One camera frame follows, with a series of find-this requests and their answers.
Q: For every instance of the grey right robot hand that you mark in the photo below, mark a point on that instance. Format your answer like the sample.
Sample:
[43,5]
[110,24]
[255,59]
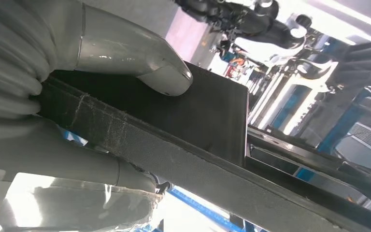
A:
[124,48]

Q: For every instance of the blue metal shelf rack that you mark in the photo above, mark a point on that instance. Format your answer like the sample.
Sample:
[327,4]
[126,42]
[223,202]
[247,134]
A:
[201,208]

